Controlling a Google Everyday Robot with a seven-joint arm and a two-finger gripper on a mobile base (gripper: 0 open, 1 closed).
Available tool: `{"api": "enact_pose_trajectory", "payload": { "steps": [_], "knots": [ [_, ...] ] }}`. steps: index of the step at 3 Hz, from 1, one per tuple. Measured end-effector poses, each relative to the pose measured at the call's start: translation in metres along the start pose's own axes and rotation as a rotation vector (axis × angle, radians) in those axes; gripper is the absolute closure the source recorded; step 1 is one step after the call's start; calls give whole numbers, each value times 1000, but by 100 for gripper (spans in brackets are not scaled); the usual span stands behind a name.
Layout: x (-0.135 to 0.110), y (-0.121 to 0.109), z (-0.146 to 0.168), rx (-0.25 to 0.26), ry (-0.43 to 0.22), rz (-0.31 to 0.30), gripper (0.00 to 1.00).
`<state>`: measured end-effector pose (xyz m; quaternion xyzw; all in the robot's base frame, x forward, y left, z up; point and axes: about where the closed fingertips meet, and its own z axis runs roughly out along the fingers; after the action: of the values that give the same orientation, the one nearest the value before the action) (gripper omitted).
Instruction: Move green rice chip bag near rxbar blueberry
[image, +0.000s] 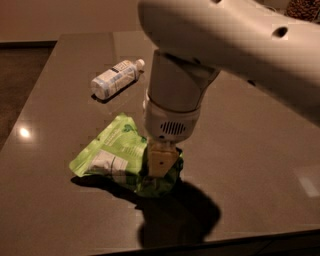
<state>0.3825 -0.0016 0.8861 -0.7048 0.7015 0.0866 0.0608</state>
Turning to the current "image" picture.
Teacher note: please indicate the green rice chip bag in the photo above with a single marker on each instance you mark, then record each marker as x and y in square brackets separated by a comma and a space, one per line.
[119, 153]

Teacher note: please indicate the jar of brown nuts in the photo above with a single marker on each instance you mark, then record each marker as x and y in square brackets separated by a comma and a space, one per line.
[306, 10]

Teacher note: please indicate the clear plastic water bottle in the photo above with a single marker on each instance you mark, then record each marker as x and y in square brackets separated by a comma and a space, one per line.
[112, 81]

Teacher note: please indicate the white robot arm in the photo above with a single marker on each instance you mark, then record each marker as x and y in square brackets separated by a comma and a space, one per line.
[196, 39]

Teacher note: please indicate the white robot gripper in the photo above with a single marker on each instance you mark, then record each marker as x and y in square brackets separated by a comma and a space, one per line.
[170, 124]

